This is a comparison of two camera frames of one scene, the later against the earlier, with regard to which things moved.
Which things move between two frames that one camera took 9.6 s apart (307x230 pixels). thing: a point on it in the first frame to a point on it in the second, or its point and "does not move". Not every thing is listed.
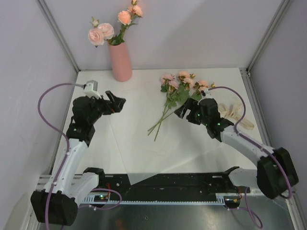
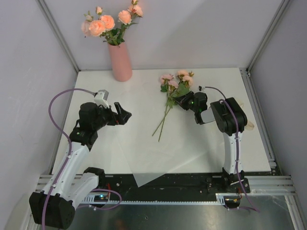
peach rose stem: [125, 18] does not move
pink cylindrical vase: [121, 63] does not move
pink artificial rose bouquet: [202, 85] to [103, 27]
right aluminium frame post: [279, 16] does not move
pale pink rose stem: [101, 32] to [85, 24]
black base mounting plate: [170, 187] does not move
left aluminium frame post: [57, 33] does not move
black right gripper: [190, 104] to [182, 100]
